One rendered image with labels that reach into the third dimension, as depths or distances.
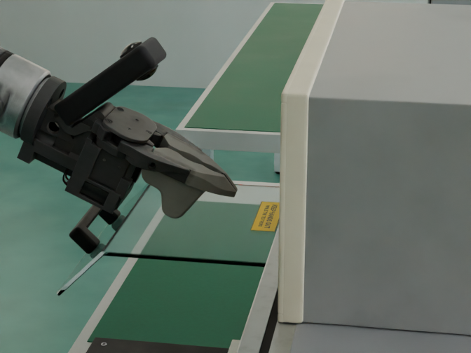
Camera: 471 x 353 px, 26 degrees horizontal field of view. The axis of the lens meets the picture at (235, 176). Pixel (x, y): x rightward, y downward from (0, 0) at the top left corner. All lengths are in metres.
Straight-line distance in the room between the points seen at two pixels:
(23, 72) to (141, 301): 0.80
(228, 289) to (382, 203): 0.95
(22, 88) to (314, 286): 0.34
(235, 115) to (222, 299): 1.09
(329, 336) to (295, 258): 0.07
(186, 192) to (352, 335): 0.23
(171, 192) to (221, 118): 1.74
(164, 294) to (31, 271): 1.93
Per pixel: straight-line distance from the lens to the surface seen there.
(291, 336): 0.87
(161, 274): 1.83
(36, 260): 3.74
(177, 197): 0.99
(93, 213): 1.27
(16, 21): 6.15
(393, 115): 0.81
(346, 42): 1.01
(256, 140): 2.61
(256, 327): 0.88
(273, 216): 1.24
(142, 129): 1.00
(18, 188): 4.46
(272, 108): 2.82
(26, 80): 1.00
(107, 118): 0.99
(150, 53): 0.96
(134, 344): 1.57
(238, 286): 1.78
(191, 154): 1.01
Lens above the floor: 1.53
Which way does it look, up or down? 20 degrees down
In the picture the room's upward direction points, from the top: straight up
